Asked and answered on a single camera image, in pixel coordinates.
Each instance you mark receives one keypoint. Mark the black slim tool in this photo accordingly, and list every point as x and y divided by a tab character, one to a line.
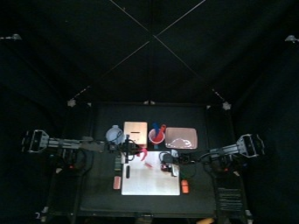
127	172

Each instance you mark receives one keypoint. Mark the dark green rectangular item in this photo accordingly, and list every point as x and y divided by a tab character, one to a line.
118	163

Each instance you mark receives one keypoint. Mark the orange rectangular block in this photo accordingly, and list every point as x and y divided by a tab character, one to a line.
185	186

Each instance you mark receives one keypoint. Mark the silver frame clamp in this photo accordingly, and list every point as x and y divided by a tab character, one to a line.
292	38
71	102
226	105

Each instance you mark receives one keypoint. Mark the white cutting board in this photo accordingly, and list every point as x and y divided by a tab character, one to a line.
150	180

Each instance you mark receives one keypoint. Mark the pink plastic cutter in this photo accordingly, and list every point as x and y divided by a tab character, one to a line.
143	153

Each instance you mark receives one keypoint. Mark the blue plastic utensil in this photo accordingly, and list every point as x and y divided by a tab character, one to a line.
156	128

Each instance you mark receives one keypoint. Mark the red plastic utensil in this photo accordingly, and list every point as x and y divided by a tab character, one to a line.
161	131

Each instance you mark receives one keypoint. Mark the wooden drawer box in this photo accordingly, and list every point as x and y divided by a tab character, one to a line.
135	132

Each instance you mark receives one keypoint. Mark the red cup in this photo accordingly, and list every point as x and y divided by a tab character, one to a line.
157	138

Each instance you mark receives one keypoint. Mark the white printed label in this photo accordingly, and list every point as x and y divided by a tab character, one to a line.
230	198

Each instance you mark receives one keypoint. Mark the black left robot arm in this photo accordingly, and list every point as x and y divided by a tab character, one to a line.
62	143

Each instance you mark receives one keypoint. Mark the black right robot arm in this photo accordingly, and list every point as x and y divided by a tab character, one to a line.
234	150

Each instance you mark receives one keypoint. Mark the clear square bowl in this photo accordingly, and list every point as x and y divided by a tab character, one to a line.
181	138

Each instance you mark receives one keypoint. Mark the pink rectangular block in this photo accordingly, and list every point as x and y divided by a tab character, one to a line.
117	182

